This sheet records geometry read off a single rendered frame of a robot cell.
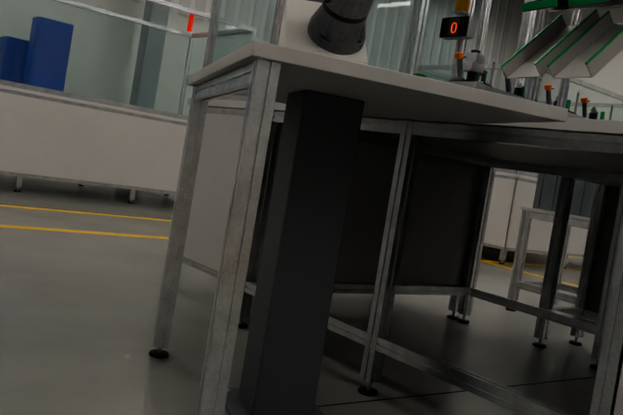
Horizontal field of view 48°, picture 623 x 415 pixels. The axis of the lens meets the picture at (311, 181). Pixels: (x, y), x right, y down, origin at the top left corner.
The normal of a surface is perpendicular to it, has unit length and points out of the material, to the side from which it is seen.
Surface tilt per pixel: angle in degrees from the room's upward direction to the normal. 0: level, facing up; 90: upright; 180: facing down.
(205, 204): 90
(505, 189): 90
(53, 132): 90
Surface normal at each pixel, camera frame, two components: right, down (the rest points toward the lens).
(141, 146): 0.60, 0.11
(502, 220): -0.78, -0.11
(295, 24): 0.25, -0.63
